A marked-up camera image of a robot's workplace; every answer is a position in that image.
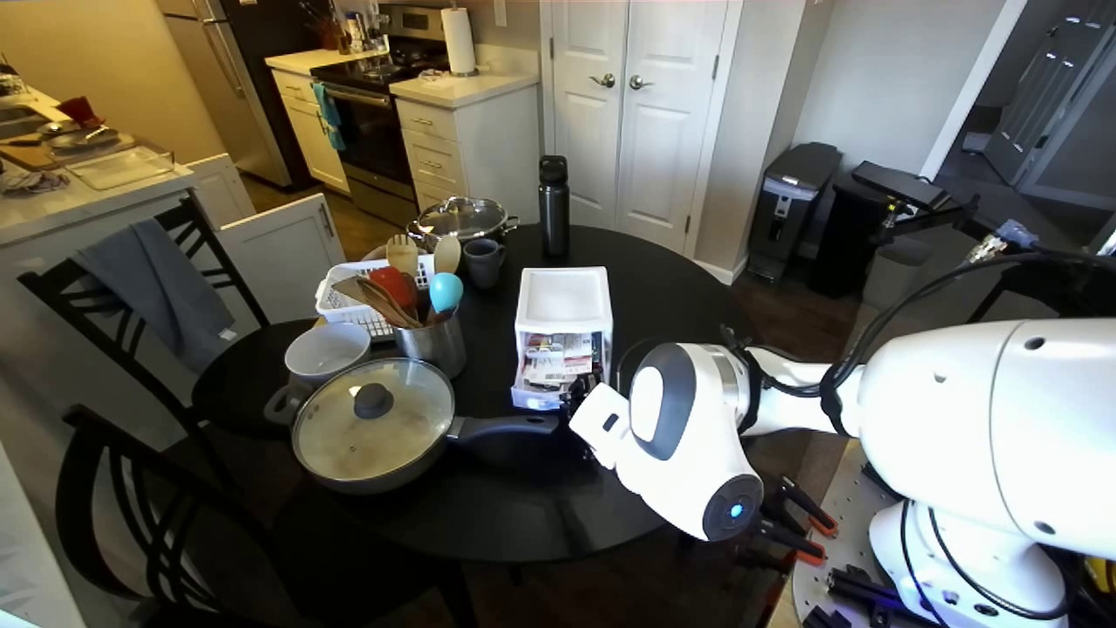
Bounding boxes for grey metal mounting plate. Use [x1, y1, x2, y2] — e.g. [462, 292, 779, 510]
[797, 465, 921, 628]

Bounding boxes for grey mug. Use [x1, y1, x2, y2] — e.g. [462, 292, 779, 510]
[462, 236, 508, 297]

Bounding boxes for teal silicone spatula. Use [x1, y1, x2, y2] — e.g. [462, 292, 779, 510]
[427, 268, 466, 320]

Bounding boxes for black chair with cloth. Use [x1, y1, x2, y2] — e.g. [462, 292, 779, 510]
[15, 187, 280, 437]

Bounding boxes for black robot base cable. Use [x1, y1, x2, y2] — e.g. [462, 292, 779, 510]
[895, 496, 1079, 623]

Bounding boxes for white paper towel roll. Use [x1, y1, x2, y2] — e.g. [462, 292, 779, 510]
[436, 2, 480, 82]

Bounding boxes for white kitchen base cabinet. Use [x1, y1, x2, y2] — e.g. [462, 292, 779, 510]
[263, 47, 396, 198]
[386, 70, 544, 227]

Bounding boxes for white bowl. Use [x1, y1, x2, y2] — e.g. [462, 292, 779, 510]
[284, 320, 377, 387]

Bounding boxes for white plastic basket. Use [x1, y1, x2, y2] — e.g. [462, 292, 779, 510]
[309, 258, 405, 346]

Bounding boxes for red cup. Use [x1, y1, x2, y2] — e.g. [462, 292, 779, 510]
[55, 93, 98, 130]

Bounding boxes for small white drawer cabinet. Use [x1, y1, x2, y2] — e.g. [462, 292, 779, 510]
[513, 265, 619, 406]

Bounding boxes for grey frying pan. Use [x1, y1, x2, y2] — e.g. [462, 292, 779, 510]
[263, 355, 569, 498]

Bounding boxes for dark grey room door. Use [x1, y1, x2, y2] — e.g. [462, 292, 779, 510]
[985, 0, 1116, 192]

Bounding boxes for glass pan lid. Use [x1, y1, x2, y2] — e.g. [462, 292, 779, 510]
[289, 359, 462, 489]

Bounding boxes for black water bottle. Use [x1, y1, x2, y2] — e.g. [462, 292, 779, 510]
[536, 152, 576, 263]

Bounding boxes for teal dish towel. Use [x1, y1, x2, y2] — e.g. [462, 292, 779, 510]
[306, 82, 351, 157]

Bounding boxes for steel pot with glass lid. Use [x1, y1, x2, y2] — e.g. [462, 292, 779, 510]
[407, 192, 522, 251]

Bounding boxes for black storage box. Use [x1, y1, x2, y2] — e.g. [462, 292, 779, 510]
[811, 161, 985, 302]

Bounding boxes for black trash can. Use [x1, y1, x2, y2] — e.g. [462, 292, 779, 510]
[748, 140, 848, 291]

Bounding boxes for metal utensil holder cup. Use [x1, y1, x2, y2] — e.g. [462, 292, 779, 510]
[396, 312, 472, 384]

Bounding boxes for white wrist camera mount box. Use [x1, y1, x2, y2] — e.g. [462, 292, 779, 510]
[566, 382, 637, 476]

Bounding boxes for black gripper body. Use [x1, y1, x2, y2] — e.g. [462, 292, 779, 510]
[562, 370, 611, 415]

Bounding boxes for refrigerator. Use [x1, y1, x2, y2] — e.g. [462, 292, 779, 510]
[153, 0, 341, 192]

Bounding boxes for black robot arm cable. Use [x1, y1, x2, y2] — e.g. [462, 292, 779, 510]
[816, 244, 1116, 440]

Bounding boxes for black metal chair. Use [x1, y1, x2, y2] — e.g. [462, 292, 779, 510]
[51, 406, 480, 628]

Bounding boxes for white kitchen counter peninsula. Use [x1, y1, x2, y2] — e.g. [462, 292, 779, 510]
[0, 143, 349, 469]

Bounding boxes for black kitchen stove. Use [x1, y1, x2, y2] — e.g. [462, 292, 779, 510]
[309, 2, 452, 222]

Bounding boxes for wooden spoon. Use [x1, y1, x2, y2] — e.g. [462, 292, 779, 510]
[380, 233, 421, 283]

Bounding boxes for grey blue cloth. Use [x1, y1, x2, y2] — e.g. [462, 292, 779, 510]
[73, 216, 236, 375]

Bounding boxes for red silicone spoon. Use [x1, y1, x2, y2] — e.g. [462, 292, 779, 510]
[368, 265, 421, 316]

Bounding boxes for white closet door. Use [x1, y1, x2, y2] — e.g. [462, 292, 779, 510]
[614, 0, 742, 258]
[542, 0, 630, 233]

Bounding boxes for black clamp with orange tip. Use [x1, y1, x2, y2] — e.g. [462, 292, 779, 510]
[772, 476, 840, 541]
[757, 516, 831, 573]

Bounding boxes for wooden spatula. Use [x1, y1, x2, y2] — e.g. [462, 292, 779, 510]
[429, 233, 466, 278]

